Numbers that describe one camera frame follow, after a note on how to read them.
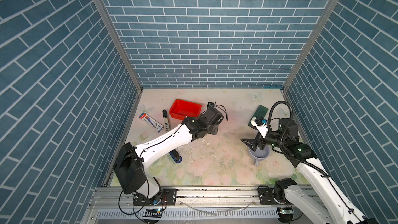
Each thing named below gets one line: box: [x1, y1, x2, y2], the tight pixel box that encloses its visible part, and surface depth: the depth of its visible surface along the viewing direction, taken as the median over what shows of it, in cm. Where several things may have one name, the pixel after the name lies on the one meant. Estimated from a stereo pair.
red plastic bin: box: [168, 99, 203, 121], surface depth 110 cm
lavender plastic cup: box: [248, 144, 270, 166], surface depth 83 cm
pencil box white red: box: [138, 113, 165, 133], surface depth 104 cm
